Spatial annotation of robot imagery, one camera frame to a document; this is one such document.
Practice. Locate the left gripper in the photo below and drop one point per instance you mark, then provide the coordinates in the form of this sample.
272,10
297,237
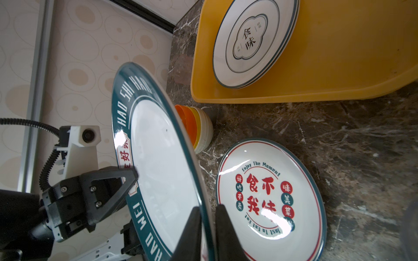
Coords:
75,204

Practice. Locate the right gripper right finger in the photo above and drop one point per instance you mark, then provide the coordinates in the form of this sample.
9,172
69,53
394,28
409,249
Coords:
228,245

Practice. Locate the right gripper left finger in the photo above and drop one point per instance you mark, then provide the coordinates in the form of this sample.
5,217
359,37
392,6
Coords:
189,245

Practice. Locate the green rim lettered plate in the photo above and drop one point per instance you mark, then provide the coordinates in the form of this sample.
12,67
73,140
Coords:
149,136

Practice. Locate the green cloud pattern plate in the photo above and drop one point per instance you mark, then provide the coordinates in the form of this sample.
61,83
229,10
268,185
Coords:
251,39

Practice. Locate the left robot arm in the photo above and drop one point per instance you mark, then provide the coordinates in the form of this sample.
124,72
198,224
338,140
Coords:
20,210

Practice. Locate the yellow plastic bin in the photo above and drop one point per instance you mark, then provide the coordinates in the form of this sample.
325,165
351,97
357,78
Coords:
339,50

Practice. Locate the orange plastic bowl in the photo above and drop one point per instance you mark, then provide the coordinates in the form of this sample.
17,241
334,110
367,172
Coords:
186,117

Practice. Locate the white bowl stack bottom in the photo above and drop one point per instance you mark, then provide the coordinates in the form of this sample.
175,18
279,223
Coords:
206,133

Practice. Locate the yellow bowl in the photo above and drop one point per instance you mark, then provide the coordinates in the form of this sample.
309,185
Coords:
196,127

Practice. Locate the pink translucent cup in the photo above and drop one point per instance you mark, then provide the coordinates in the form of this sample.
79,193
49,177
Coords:
182,69

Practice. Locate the clear plastic cup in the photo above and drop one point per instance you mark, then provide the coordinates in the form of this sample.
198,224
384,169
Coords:
409,231

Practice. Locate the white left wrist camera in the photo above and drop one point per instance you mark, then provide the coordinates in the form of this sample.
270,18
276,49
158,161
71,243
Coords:
79,143

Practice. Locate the left diagonal aluminium rail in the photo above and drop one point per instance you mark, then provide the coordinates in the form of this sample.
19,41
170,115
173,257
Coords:
40,68

